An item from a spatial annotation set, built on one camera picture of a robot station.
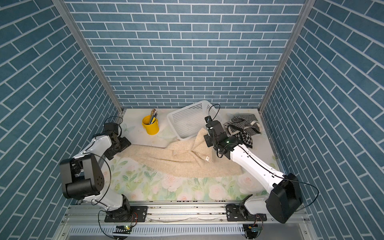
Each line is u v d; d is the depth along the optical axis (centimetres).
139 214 73
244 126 94
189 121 112
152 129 103
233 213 73
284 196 40
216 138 60
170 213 76
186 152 92
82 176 49
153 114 96
